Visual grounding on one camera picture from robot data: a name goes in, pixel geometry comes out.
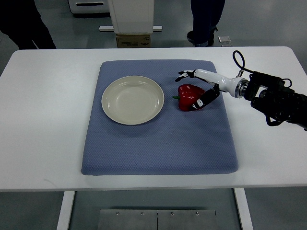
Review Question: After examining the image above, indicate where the white cabinet with handle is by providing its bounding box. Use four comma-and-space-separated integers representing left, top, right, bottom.
68, 0, 109, 14

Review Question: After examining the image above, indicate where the cream round plate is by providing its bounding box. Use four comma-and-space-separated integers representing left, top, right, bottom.
101, 76, 165, 125

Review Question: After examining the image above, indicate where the white pedestal column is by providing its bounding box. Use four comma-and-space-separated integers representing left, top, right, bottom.
99, 0, 162, 34

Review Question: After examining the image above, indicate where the white table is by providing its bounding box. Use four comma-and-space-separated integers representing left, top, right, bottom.
0, 47, 307, 230

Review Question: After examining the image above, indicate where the cardboard box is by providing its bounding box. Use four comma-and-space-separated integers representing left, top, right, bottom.
116, 34, 151, 48

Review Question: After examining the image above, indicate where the red bell pepper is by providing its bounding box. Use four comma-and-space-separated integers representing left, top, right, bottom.
172, 84, 206, 112

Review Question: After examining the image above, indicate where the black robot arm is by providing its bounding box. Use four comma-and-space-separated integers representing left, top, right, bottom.
232, 50, 307, 130

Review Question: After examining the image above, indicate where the metal floor plate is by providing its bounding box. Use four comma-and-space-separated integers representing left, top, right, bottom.
98, 209, 219, 230

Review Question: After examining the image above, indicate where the person in jeans right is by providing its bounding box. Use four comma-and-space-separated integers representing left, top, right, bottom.
187, 0, 225, 47

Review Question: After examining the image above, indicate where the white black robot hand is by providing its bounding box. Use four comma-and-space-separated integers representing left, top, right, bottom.
175, 69, 248, 109

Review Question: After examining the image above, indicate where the person in dark trousers left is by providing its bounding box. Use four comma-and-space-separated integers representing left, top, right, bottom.
0, 0, 56, 50

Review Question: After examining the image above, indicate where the small silver floor object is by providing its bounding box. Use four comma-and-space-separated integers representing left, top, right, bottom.
218, 36, 232, 47

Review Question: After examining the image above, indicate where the blue textured mat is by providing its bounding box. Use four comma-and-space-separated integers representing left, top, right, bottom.
81, 59, 238, 175

